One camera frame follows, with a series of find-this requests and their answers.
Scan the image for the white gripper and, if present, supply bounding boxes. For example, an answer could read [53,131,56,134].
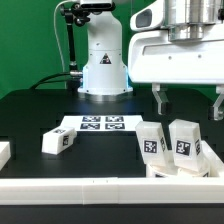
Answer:
[128,28,224,121]

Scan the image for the white round stool seat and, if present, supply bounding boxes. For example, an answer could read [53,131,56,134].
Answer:
[145,149,212,179]

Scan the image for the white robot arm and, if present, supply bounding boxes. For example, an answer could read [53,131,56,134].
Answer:
[80,0,224,120]

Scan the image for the white marker sheet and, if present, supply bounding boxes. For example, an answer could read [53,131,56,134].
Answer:
[61,115,142,132]

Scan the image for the white block at left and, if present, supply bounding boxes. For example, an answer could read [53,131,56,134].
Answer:
[0,142,11,170]

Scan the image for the white right rail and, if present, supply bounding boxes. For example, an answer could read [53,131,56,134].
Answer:
[201,140,224,178]

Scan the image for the white rail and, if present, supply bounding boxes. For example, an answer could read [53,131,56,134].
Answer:
[201,140,224,178]
[0,177,224,205]

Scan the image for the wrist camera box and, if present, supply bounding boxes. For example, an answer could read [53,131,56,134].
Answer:
[130,1,165,32]

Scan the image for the white front rail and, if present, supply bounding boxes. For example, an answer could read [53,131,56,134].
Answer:
[0,177,224,205]

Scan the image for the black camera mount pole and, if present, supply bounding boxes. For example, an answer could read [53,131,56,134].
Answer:
[60,3,90,91]

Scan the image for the black cables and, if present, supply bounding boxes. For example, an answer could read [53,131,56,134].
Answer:
[29,73,81,90]

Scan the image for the white cable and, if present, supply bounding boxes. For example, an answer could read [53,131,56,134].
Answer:
[53,0,74,64]

